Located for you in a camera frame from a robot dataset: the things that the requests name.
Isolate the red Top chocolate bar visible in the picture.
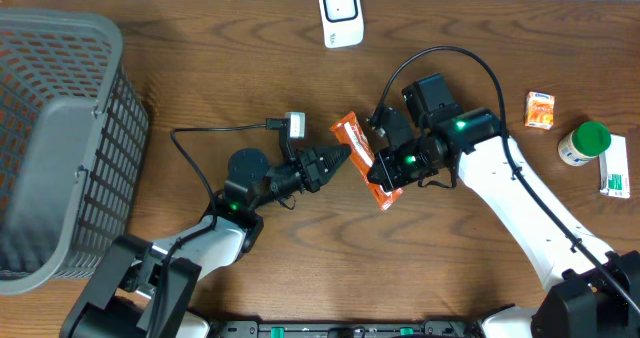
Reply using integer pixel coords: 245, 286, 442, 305
330, 111, 403, 211

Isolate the orange snack packet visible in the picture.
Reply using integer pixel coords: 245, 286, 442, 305
524, 92, 555, 130

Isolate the small green white can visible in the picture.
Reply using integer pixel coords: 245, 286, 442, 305
558, 121, 611, 166

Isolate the white Panadol medicine box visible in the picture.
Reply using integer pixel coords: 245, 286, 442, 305
599, 135, 631, 199

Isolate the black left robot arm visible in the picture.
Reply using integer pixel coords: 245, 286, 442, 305
60, 144, 351, 337

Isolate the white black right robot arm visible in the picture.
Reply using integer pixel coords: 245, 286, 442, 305
367, 74, 639, 337

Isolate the white barcode scanner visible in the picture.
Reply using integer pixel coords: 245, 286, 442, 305
318, 0, 364, 49

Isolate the grey plastic basket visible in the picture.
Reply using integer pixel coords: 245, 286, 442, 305
1, 8, 150, 295

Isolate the black mounting rail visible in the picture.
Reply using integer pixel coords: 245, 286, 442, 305
208, 318, 486, 338

